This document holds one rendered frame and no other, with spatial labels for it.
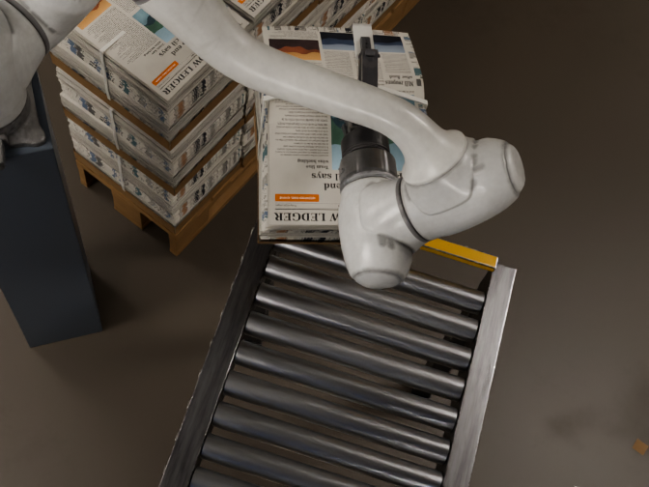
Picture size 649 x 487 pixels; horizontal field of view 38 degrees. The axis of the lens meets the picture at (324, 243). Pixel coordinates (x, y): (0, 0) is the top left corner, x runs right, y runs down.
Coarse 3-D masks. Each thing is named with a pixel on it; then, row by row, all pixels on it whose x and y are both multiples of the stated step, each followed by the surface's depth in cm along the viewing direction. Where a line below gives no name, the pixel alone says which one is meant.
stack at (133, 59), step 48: (240, 0) 218; (288, 0) 230; (336, 0) 256; (384, 0) 295; (96, 48) 210; (144, 48) 210; (96, 96) 230; (144, 96) 211; (192, 96) 215; (240, 96) 241; (96, 144) 255; (144, 144) 233; (192, 144) 234; (240, 144) 269; (144, 192) 257; (192, 192) 258
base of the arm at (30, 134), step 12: (24, 108) 174; (36, 108) 180; (24, 120) 176; (36, 120) 178; (0, 132) 172; (12, 132) 174; (24, 132) 176; (36, 132) 176; (0, 144) 173; (12, 144) 175; (24, 144) 176; (36, 144) 176; (0, 156) 172; (0, 168) 173
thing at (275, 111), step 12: (384, 84) 170; (396, 84) 170; (408, 84) 170; (420, 84) 171; (420, 96) 170; (264, 108) 174; (276, 108) 165; (288, 108) 165; (300, 108) 165; (420, 108) 169; (264, 120) 173; (276, 120) 164; (288, 120) 164; (300, 120) 164; (312, 120) 165; (324, 120) 165; (336, 120) 165; (264, 132) 173
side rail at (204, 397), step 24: (240, 264) 194; (264, 264) 194; (240, 288) 191; (240, 312) 189; (216, 336) 187; (240, 336) 188; (216, 360) 185; (216, 384) 183; (192, 408) 180; (192, 432) 178; (192, 456) 176; (168, 480) 174
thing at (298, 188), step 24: (264, 144) 170; (288, 144) 163; (312, 144) 163; (336, 144) 164; (264, 168) 170; (288, 168) 162; (312, 168) 162; (336, 168) 163; (264, 192) 169; (288, 192) 161; (312, 192) 162; (336, 192) 162; (264, 216) 168; (288, 216) 161; (312, 216) 161; (336, 216) 162; (264, 240) 180; (288, 240) 179; (312, 240) 180; (336, 240) 180
